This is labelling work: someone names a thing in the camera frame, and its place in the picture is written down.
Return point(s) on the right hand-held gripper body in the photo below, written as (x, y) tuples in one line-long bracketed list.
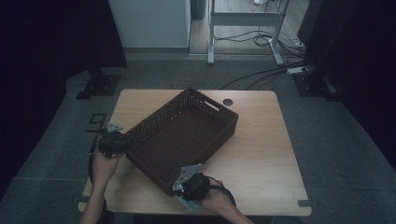
[(193, 183)]

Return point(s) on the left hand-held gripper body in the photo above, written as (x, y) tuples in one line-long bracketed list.
[(110, 143)]

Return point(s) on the brown woven basket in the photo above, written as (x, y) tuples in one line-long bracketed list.
[(180, 140)]

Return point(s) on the person's left hand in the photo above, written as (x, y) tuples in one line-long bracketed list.
[(104, 168)]

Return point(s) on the person's right hand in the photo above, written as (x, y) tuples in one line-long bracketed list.
[(218, 197)]

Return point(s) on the black stand base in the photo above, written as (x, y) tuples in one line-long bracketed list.
[(314, 85), (99, 85)]

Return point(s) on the dark round table grommet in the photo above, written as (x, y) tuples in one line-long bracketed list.
[(228, 102)]

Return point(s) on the dark curtain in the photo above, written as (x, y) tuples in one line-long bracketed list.
[(364, 62), (46, 62)]

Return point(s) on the white cabinet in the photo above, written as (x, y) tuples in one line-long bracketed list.
[(149, 23)]

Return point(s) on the white power strip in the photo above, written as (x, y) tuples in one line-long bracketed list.
[(297, 70)]

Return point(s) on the white metal desk frame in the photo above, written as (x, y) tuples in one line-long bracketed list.
[(246, 18)]

